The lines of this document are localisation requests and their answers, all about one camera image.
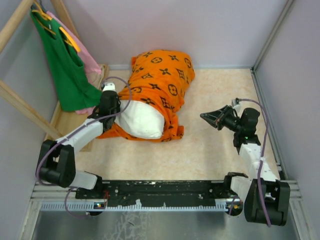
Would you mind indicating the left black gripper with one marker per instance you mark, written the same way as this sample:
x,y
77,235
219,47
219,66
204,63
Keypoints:
x,y
118,105

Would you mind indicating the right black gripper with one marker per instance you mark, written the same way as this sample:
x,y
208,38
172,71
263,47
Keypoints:
x,y
211,117

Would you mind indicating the green tank top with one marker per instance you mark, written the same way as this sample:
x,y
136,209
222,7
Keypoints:
x,y
73,90

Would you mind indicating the white pillow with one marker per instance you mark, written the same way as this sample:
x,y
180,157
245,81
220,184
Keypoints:
x,y
140,120

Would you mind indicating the orange patterned pillowcase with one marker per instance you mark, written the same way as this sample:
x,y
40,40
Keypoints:
x,y
159,78

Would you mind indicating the yellow clothes hanger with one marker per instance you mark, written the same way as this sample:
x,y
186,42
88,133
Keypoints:
x,y
67,39

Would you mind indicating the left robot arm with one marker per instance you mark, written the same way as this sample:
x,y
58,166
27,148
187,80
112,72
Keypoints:
x,y
56,163

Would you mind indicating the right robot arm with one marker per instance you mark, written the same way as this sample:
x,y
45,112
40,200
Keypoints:
x,y
257,170

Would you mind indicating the pink shirt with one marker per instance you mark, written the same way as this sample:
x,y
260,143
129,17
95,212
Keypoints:
x,y
93,71

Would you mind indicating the wooden clothes rack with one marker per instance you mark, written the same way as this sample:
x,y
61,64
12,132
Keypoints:
x,y
29,110

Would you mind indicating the teal clothes hanger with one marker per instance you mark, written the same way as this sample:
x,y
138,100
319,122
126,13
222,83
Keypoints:
x,y
40,3

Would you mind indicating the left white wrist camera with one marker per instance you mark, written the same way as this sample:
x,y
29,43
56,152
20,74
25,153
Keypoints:
x,y
108,86

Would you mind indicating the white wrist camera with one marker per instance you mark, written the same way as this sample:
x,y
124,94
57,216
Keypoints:
x,y
108,86
236,104

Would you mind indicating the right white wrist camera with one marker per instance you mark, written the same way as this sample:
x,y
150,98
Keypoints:
x,y
236,104

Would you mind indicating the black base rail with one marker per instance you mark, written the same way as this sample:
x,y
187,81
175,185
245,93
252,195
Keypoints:
x,y
146,196

